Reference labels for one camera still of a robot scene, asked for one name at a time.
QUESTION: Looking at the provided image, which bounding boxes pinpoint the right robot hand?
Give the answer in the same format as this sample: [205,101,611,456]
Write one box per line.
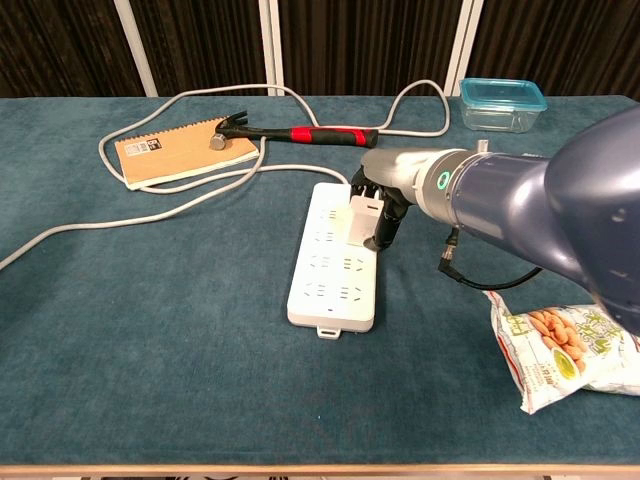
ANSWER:
[349,147,442,255]

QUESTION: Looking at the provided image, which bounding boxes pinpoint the white plug adapter cube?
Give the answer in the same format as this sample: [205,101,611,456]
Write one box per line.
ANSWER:
[347,195,387,247]

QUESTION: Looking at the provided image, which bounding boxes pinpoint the grey power cable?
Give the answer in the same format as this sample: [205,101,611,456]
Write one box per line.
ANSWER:
[0,83,451,274]

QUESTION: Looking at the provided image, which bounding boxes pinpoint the teal table cloth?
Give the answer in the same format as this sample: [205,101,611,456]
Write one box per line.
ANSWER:
[0,94,640,469]

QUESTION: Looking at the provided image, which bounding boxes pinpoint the white power strip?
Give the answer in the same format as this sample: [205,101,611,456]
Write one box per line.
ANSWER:
[286,182,381,341]

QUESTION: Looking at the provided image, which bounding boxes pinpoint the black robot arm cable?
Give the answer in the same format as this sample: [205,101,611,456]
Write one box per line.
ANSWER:
[437,227,544,290]

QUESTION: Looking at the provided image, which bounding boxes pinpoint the black and red claw hammer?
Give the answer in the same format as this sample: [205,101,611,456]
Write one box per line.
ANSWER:
[208,109,380,151]

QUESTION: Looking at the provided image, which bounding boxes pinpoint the clear container with teal lid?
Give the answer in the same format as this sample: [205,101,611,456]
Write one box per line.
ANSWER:
[458,77,548,135]

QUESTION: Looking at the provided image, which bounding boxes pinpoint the brown kraft spiral notebook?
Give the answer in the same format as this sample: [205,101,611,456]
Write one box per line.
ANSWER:
[113,118,261,191]

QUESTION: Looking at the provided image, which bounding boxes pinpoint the white partition frame post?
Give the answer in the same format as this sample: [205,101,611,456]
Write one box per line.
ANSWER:
[443,0,485,97]
[258,0,285,97]
[113,0,159,98]

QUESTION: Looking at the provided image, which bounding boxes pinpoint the white snack bag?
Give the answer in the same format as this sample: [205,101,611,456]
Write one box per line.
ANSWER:
[482,289,640,416]

